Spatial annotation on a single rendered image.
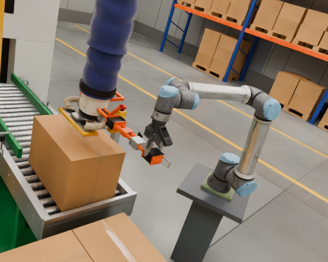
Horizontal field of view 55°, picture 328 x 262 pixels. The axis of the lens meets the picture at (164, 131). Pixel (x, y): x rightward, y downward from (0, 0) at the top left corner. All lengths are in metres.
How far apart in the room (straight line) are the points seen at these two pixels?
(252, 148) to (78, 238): 1.20
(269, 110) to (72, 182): 1.26
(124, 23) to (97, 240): 1.28
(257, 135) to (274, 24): 7.25
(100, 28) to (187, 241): 1.77
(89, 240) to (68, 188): 0.34
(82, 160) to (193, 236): 1.16
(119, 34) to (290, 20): 7.43
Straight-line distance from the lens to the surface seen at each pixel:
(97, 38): 1.82
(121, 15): 1.77
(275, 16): 9.11
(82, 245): 2.02
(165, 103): 1.50
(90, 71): 1.89
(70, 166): 1.97
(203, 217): 2.52
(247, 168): 2.16
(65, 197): 2.11
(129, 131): 1.78
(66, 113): 2.09
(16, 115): 3.32
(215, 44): 9.86
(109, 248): 2.03
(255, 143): 2.04
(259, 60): 10.51
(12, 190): 2.49
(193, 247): 2.71
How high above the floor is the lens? 2.01
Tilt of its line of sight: 24 degrees down
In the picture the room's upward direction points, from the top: 17 degrees clockwise
